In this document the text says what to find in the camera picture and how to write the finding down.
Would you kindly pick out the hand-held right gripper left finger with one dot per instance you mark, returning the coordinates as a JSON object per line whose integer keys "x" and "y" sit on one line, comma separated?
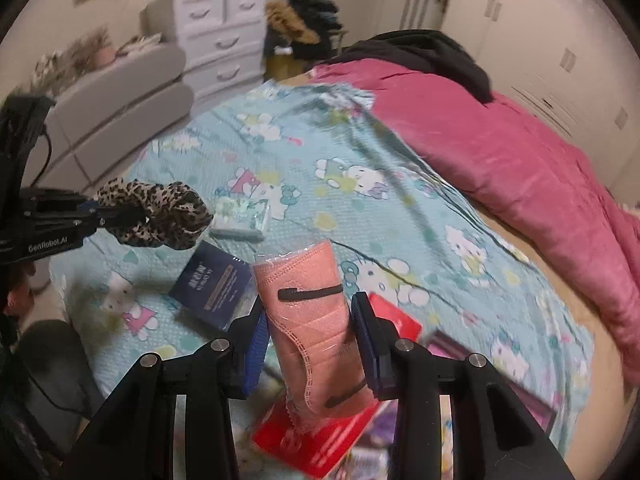
{"x": 255, "y": 355}

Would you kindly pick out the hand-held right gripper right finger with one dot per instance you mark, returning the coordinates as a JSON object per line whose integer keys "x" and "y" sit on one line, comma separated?
{"x": 367, "y": 350}

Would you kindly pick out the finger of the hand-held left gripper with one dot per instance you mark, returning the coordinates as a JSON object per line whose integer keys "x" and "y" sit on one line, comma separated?
{"x": 115, "y": 220}
{"x": 65, "y": 202}

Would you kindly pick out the leopard print scrunchie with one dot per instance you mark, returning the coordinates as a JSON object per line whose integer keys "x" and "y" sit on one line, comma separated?
{"x": 165, "y": 210}

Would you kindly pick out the pink face mask pack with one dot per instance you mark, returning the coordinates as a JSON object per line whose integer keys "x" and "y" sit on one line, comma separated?
{"x": 310, "y": 320}

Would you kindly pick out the person's left hand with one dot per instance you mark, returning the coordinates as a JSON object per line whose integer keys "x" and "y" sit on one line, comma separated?
{"x": 20, "y": 292}

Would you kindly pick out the dark blue box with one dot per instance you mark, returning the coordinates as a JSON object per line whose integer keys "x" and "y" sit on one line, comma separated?
{"x": 210, "y": 285}

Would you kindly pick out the grey upholstered sofa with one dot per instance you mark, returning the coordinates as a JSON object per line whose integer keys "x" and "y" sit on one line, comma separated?
{"x": 115, "y": 105}

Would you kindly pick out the red tissue box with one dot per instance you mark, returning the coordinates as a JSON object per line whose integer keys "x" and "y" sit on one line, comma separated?
{"x": 325, "y": 445}

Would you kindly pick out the pink flower pot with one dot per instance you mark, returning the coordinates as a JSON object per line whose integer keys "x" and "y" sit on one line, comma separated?
{"x": 104, "y": 56}

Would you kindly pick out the green tissue packet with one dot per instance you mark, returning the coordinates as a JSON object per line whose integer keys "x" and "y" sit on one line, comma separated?
{"x": 240, "y": 217}

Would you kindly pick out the cartoon cat printed bed sheet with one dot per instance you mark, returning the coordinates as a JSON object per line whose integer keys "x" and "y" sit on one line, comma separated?
{"x": 400, "y": 220}

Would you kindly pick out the white drawer chest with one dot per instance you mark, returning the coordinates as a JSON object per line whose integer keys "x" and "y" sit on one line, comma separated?
{"x": 220, "y": 45}

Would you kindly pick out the yellow storage box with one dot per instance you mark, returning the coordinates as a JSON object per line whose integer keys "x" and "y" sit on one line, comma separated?
{"x": 280, "y": 67}

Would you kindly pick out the pink quilt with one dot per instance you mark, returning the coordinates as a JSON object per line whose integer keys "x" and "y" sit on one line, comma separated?
{"x": 500, "y": 160}

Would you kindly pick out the brown knitted garment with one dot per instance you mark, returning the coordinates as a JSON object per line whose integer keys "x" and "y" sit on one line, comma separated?
{"x": 287, "y": 22}

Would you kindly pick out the black blanket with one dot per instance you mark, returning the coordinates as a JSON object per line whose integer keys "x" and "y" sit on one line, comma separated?
{"x": 425, "y": 55}

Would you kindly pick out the white wardrobe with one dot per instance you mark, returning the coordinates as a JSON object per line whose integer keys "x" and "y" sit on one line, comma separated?
{"x": 525, "y": 35}

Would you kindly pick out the pink picture in dark frame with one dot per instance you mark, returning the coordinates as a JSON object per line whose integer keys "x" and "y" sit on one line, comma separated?
{"x": 525, "y": 410}

